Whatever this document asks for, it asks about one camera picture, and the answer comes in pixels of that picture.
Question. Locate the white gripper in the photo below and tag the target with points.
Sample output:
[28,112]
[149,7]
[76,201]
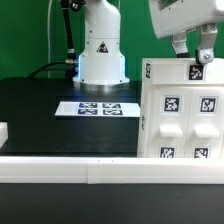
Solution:
[171,17]

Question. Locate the small white cabinet top box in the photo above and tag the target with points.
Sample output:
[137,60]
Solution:
[182,71]

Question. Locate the white cabinet door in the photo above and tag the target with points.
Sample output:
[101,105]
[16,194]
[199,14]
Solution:
[168,122]
[205,123]

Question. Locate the white cabinet body box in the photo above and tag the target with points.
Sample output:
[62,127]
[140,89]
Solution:
[146,103]

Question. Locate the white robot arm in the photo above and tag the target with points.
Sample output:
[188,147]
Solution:
[102,64]

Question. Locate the white marker sheet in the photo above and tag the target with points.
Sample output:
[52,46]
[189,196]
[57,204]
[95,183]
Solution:
[97,109]

